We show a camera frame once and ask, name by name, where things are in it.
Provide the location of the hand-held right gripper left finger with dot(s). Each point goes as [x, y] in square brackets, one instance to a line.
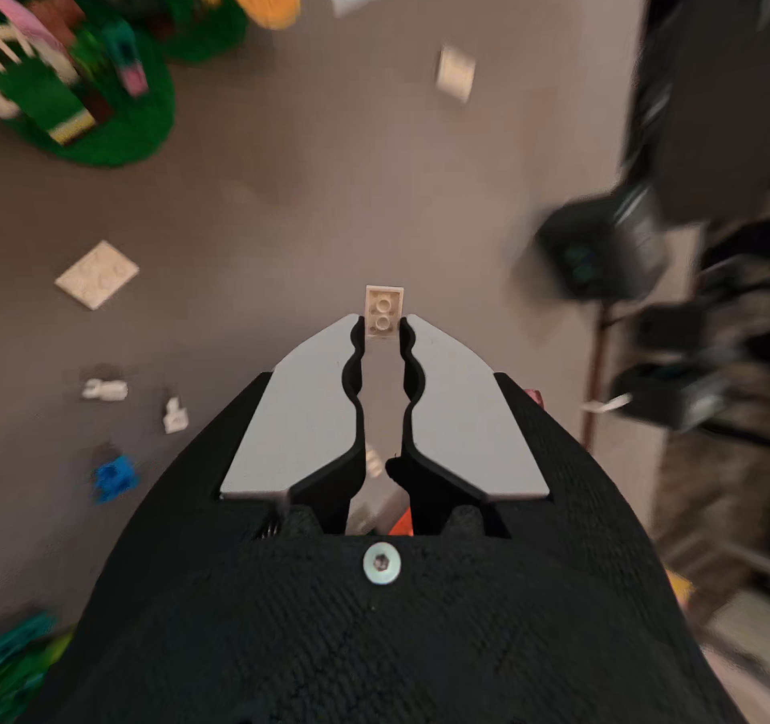
[301, 423]

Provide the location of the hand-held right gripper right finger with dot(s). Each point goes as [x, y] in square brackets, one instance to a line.
[469, 429]

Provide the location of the white two-stud lego plate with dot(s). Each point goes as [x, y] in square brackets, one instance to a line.
[384, 309]

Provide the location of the orange lego plate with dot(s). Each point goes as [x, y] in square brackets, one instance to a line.
[402, 525]

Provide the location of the blue lego wedge piece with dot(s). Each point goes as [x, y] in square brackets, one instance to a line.
[115, 478]

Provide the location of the white square lego plate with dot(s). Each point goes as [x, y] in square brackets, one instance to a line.
[97, 274]

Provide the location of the green lego flower model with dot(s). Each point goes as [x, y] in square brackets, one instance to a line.
[114, 128]

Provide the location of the white lego brick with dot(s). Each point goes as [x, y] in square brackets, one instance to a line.
[455, 73]

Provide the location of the dark grey power station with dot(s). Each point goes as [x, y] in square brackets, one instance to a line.
[668, 396]
[607, 248]
[671, 327]

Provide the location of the black desk cabinet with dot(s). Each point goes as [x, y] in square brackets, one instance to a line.
[704, 86]

